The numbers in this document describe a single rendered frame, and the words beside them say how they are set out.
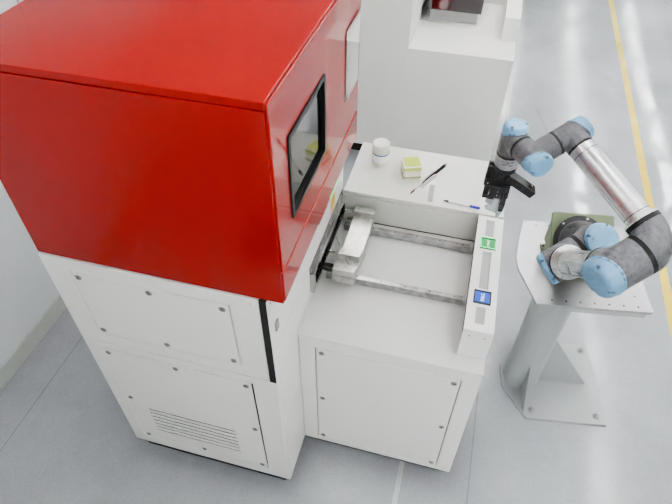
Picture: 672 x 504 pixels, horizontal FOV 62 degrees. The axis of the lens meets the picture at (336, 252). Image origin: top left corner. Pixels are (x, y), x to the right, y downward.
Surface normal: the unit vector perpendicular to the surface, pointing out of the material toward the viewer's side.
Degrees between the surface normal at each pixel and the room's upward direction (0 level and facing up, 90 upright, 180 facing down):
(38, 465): 0
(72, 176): 90
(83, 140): 90
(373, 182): 0
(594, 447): 0
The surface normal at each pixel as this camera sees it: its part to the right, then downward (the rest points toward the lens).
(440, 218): -0.26, 0.69
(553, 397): 0.00, -0.70
